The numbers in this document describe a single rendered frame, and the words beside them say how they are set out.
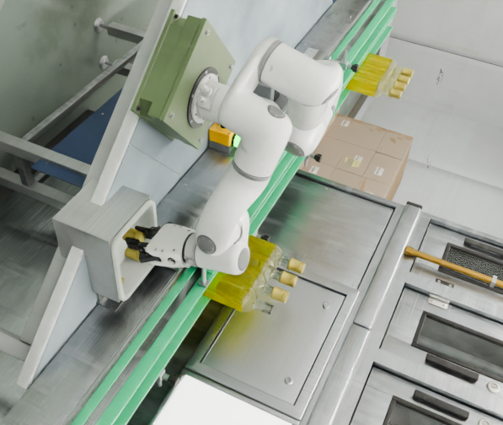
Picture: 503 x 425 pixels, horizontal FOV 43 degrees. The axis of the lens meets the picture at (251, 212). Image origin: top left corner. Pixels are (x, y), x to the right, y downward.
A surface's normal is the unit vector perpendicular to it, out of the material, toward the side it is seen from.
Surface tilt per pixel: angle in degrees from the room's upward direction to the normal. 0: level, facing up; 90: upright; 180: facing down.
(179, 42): 90
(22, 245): 90
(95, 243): 90
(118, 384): 90
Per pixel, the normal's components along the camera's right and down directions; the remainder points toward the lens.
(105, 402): 0.04, -0.71
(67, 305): 0.90, 0.33
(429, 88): -0.44, 0.62
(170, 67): -0.24, -0.16
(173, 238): -0.23, -0.75
